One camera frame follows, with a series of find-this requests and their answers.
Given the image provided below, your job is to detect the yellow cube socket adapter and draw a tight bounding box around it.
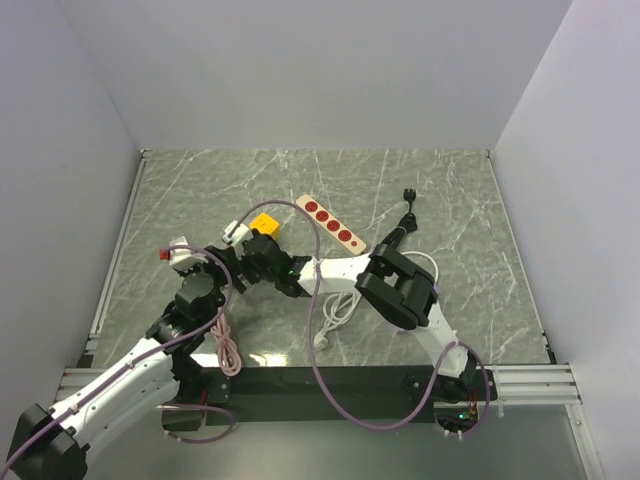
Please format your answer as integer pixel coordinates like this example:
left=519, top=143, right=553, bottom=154
left=249, top=212, right=281, bottom=240

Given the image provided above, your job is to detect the beige red power strip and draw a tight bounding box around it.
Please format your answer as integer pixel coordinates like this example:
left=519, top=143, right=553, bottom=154
left=295, top=194, right=367, bottom=256

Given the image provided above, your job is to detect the white power cable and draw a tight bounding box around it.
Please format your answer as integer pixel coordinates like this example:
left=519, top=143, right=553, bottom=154
left=313, top=249, right=441, bottom=350

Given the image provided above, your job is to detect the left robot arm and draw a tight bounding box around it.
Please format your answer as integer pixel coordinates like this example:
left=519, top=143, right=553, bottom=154
left=1, top=242, right=241, bottom=479

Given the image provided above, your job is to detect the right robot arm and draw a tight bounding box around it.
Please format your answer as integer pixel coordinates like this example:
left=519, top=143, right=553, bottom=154
left=233, top=234, right=478, bottom=403

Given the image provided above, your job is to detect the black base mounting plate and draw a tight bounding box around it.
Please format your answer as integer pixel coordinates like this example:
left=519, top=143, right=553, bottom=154
left=173, top=365, right=498, bottom=423

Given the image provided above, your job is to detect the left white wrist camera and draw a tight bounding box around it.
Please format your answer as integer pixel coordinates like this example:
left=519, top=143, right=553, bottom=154
left=159, top=236, right=206, bottom=273

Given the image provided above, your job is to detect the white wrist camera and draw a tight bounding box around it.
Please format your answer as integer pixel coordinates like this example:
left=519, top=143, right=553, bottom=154
left=159, top=236, right=206, bottom=273
left=221, top=220, right=252, bottom=246

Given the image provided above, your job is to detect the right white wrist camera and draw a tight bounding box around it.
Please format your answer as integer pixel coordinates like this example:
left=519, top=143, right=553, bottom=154
left=221, top=220, right=252, bottom=246

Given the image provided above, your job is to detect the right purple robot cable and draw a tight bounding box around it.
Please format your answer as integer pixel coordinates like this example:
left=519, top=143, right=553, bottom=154
left=234, top=199, right=491, bottom=439

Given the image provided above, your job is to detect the pink coiled cable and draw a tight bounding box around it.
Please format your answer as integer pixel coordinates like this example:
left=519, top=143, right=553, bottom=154
left=208, top=314, right=242, bottom=376

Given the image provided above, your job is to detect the black power cable with plug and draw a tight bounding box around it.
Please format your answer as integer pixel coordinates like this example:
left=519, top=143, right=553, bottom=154
left=382, top=187, right=420, bottom=251

